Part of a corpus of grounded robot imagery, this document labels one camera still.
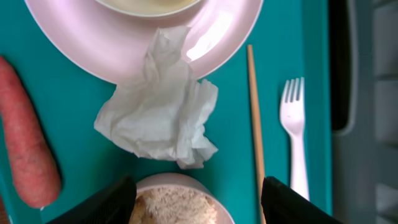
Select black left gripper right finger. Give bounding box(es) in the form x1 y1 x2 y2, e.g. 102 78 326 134
261 176 341 224

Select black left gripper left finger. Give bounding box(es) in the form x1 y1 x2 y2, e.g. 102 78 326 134
49 175 137 224

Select food scraps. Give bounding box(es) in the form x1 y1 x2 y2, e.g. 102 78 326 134
129 187 218 224

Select pink bowl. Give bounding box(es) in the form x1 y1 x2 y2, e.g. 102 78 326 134
136 173 234 224

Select orange carrot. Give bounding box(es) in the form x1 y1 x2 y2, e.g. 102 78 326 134
1 57 61 208

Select white napkin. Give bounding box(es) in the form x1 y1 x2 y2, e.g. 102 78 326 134
94 26 218 169

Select pale green cup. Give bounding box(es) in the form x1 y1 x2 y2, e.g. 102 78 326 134
96 0 201 18

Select grey dishwasher rack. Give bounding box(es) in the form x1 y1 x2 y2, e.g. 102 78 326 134
328 0 397 223

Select wooden chopstick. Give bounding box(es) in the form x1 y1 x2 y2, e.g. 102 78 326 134
247 45 266 224

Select white plastic fork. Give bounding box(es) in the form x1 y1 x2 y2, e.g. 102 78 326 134
279 77 310 200

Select pink plate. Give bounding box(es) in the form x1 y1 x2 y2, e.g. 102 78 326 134
26 0 263 84

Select teal plastic tray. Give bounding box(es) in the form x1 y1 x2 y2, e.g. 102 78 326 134
1 1 333 223

